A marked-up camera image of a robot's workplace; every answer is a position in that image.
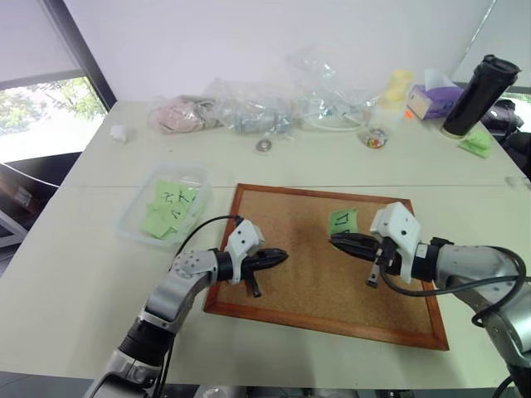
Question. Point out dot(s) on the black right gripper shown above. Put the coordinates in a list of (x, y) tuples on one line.
[(389, 255)]

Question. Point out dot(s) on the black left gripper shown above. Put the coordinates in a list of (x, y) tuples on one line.
[(250, 269)]

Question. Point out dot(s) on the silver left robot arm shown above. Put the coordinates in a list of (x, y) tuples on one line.
[(182, 286)]

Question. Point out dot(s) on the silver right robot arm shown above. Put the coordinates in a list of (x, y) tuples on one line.
[(485, 273)]

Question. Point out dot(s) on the green sticky note with writing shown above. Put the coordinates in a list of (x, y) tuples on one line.
[(343, 220)]

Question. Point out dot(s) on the large green note with scribbles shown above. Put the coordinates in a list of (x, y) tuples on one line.
[(178, 199)]

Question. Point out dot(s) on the small plain green note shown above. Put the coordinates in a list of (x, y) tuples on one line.
[(157, 224)]

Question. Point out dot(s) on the clear plastic box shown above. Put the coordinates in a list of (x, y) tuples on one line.
[(166, 203)]

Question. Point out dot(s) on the green sticky note pad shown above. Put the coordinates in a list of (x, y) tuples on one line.
[(476, 142)]

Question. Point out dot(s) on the purple tissue box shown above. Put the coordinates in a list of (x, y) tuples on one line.
[(433, 99)]

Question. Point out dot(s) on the wood framed cork board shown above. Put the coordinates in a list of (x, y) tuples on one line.
[(315, 269)]

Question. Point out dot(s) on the round clear pushpin container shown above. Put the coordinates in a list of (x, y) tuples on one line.
[(375, 137)]

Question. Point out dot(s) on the crumpled clear plastic bags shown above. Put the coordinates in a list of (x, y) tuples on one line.
[(286, 99)]

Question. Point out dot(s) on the clear pack of yellow items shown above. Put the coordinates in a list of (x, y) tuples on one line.
[(396, 89)]

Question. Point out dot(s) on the small clear plastic piece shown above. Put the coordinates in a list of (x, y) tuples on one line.
[(512, 181)]

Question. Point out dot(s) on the bag of pink items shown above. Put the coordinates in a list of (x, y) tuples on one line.
[(178, 114)]

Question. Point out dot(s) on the black tall tumbler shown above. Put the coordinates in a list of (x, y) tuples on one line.
[(477, 95)]

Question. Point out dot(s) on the small white cube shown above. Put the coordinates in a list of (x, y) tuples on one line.
[(118, 133)]

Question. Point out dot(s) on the black chair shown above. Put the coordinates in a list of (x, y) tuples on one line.
[(510, 120)]

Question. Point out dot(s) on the dark side furniture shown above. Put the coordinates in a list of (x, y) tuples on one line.
[(25, 186)]

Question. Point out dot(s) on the white roller blind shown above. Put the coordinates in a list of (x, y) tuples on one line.
[(29, 37)]

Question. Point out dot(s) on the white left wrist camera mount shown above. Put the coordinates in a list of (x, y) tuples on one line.
[(244, 242)]

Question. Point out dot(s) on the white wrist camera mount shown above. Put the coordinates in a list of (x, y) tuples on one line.
[(244, 242), (398, 230)]

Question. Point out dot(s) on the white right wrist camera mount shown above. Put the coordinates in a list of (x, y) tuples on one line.
[(398, 230)]

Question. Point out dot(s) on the black window frame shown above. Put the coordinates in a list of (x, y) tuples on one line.
[(79, 45)]

